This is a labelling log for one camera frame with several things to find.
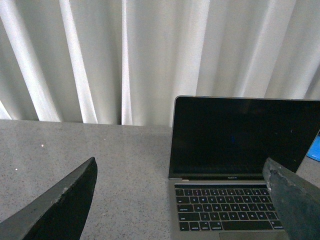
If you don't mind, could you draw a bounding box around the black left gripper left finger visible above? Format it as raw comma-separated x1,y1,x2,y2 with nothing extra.
0,157,98,240

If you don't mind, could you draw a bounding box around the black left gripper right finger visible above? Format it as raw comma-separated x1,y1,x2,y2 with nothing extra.
262,158,320,240

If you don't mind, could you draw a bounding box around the silver laptop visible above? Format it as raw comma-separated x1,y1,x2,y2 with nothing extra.
168,96,320,240

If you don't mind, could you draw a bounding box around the blue object behind laptop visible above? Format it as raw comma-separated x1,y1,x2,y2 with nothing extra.
307,134,320,162

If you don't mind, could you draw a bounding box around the white curtain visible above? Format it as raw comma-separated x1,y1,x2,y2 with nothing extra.
0,0,320,126

